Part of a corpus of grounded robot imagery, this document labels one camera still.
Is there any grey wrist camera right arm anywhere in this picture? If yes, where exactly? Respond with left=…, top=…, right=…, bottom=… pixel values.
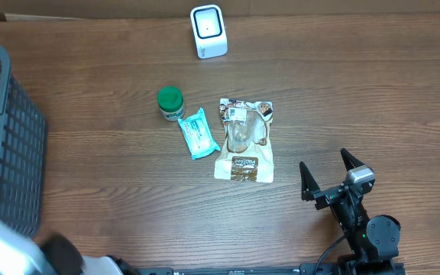
left=345, top=165, right=375, bottom=189

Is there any grey plastic mesh basket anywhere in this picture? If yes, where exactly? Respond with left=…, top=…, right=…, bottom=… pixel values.
left=0, top=45, right=48, bottom=238

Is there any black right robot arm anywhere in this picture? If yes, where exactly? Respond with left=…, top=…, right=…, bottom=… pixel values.
left=299, top=148, right=406, bottom=275

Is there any teal wet wipes pack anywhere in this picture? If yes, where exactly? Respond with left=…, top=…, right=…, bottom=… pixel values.
left=178, top=108, right=220, bottom=160

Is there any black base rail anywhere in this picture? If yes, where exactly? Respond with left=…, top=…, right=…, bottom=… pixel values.
left=135, top=264, right=315, bottom=275

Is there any brown snack pouch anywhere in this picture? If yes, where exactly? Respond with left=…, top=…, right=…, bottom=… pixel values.
left=214, top=98, right=274, bottom=183

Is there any white barcode scanner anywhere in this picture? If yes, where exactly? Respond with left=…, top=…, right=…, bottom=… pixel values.
left=190, top=4, right=228, bottom=60

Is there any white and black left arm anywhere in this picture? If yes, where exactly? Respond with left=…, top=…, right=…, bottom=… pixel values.
left=0, top=221, right=137, bottom=275

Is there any green lid jar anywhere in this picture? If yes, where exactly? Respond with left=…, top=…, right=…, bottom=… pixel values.
left=157, top=86, right=184, bottom=121

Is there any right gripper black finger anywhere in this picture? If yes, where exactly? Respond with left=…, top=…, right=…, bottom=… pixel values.
left=299, top=161, right=320, bottom=201
left=340, top=148, right=364, bottom=171

